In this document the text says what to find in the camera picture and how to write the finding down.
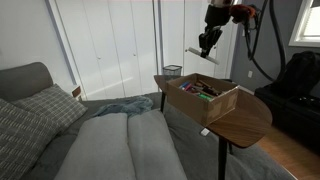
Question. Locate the grey floor rug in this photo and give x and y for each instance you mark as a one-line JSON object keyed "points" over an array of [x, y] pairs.
{"points": [[200, 156]]}

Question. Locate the black bag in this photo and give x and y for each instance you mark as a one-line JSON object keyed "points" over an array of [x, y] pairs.
{"points": [[300, 73]]}

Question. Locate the white bifold closet doors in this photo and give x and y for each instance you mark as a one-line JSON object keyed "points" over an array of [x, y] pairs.
{"points": [[110, 50]]}

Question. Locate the blue marker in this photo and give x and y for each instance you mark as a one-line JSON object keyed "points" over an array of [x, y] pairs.
{"points": [[184, 85]]}

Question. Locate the white wall outlet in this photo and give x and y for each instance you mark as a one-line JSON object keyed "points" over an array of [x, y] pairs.
{"points": [[250, 74]]}

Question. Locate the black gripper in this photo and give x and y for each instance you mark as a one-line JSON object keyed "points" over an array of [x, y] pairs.
{"points": [[216, 16]]}

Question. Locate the grey checked pillow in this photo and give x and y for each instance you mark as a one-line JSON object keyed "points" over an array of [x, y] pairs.
{"points": [[50, 103]]}

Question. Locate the round metal door knob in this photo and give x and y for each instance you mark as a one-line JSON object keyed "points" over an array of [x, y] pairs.
{"points": [[186, 50]]}

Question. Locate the grey sofa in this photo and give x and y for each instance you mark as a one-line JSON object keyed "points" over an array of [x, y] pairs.
{"points": [[23, 80]]}

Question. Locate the small wooden end table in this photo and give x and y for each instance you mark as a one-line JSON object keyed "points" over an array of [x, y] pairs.
{"points": [[76, 91]]}

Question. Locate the brown cardboard box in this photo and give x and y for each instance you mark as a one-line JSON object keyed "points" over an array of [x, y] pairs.
{"points": [[200, 106]]}

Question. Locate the white framed window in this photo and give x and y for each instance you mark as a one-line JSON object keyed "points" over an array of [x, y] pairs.
{"points": [[308, 23]]}

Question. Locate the green marker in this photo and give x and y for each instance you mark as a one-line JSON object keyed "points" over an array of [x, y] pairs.
{"points": [[205, 97]]}

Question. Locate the dark wooden side table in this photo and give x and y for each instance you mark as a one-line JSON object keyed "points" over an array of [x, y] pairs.
{"points": [[246, 123]]}

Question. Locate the red marker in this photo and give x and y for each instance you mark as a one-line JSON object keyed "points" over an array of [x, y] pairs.
{"points": [[188, 87]]}

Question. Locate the light grey cushion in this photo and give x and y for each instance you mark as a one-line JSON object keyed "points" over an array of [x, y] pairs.
{"points": [[96, 150], [153, 146]]}

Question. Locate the grey striped pillow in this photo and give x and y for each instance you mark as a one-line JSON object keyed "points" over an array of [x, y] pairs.
{"points": [[20, 140]]}

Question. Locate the white door with knob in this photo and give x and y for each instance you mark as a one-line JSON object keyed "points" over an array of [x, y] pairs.
{"points": [[186, 33]]}

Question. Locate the black mesh wastebasket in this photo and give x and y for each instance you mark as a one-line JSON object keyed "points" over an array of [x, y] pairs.
{"points": [[172, 71]]}

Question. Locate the white stick object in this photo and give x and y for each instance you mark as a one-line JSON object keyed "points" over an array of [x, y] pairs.
{"points": [[213, 59]]}

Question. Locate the black low cabinet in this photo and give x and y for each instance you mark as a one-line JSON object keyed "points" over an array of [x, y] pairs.
{"points": [[290, 113]]}

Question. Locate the crumpled light throw blanket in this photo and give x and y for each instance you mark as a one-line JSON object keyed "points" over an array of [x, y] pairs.
{"points": [[126, 106]]}

